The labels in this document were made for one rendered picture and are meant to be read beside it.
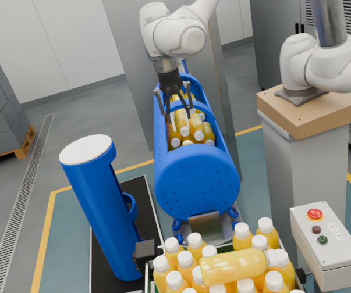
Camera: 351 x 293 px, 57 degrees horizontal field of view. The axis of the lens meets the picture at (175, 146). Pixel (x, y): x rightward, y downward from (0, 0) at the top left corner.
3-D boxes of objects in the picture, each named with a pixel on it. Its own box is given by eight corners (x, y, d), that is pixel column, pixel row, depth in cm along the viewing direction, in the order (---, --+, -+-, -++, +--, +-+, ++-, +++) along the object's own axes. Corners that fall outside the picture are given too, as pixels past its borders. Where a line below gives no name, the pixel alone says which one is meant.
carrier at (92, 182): (128, 290, 193) (164, 258, 207) (73, 172, 150) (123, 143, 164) (105, 265, 214) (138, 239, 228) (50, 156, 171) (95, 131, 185)
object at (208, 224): (223, 235, 110) (217, 207, 104) (224, 240, 108) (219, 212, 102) (194, 240, 111) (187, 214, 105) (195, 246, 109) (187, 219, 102)
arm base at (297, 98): (299, 78, 164) (298, 68, 161) (331, 92, 146) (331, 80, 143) (268, 92, 162) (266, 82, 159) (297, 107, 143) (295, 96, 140)
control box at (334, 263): (325, 225, 95) (325, 199, 90) (364, 285, 77) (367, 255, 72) (290, 233, 95) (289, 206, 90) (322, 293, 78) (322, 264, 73)
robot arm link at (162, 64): (149, 53, 112) (154, 69, 115) (149, 59, 104) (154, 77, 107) (175, 46, 112) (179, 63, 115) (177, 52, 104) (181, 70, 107)
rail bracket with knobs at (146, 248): (168, 257, 111) (160, 236, 106) (169, 275, 105) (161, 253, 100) (140, 263, 111) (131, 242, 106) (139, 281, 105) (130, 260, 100)
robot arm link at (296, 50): (299, 71, 158) (296, 27, 146) (331, 79, 143) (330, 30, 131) (274, 85, 153) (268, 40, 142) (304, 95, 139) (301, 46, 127)
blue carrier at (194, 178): (208, 111, 189) (196, 65, 175) (247, 210, 113) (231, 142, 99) (162, 125, 191) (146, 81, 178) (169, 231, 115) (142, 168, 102)
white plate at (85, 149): (73, 169, 150) (74, 171, 151) (121, 141, 164) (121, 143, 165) (50, 154, 170) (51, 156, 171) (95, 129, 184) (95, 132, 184)
